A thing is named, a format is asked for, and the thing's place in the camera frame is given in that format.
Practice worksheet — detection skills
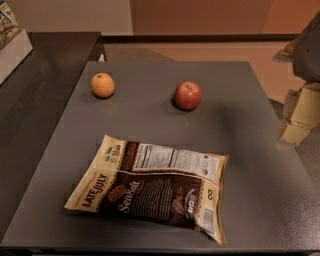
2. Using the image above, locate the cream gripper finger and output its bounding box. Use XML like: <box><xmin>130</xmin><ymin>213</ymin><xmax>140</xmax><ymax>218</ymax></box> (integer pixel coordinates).
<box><xmin>279</xmin><ymin>82</ymin><xmax>320</xmax><ymax>145</ymax></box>

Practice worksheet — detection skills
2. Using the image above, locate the red apple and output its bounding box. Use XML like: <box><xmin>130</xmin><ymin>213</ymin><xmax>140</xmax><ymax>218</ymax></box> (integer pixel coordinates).
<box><xmin>173</xmin><ymin>81</ymin><xmax>202</xmax><ymax>111</ymax></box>

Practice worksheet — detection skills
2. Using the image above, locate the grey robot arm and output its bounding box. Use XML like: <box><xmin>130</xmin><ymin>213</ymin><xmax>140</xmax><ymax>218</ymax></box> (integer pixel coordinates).
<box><xmin>279</xmin><ymin>13</ymin><xmax>320</xmax><ymax>145</ymax></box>

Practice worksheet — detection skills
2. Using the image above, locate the brown Late July chip bag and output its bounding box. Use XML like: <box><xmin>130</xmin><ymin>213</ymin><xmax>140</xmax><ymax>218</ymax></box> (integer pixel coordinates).
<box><xmin>65</xmin><ymin>135</ymin><xmax>228</xmax><ymax>244</ymax></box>

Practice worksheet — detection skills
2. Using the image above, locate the orange fruit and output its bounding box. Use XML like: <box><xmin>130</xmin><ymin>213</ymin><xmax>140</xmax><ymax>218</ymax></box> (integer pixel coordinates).
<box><xmin>90</xmin><ymin>73</ymin><xmax>115</xmax><ymax>98</ymax></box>

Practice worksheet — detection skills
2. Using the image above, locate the dark side table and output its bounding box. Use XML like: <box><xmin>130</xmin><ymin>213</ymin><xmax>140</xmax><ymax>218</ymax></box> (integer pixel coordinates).
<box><xmin>0</xmin><ymin>32</ymin><xmax>104</xmax><ymax>241</ymax></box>

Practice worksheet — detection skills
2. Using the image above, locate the white box with snacks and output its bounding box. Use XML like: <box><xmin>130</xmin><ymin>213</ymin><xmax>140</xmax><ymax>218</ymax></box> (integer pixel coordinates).
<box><xmin>0</xmin><ymin>0</ymin><xmax>33</xmax><ymax>84</ymax></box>

